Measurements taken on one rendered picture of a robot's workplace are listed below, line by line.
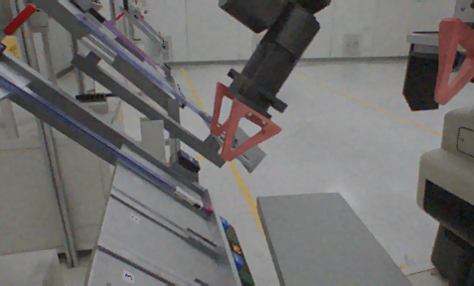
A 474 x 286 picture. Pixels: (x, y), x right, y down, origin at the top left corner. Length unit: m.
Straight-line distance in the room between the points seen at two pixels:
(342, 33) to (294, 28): 8.80
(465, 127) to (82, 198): 1.40
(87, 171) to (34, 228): 0.36
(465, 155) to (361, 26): 8.77
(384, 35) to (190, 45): 5.03
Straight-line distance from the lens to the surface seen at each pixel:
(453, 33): 0.38
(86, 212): 1.65
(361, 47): 9.55
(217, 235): 0.58
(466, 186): 0.75
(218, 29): 8.15
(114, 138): 0.66
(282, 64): 0.43
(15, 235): 1.78
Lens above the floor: 1.07
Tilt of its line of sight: 21 degrees down
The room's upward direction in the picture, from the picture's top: straight up
